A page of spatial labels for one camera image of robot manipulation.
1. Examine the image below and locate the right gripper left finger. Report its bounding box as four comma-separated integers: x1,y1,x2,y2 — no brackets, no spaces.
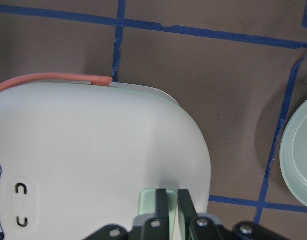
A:
140,188,170,240

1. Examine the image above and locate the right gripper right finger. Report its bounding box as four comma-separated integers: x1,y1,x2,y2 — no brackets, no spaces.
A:
177,189,224,240

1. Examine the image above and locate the white rice cooker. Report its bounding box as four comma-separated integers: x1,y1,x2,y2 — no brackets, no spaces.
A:
0,73,211,240

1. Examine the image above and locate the green plate near potato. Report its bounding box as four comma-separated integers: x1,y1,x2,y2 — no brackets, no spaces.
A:
279,100,307,207

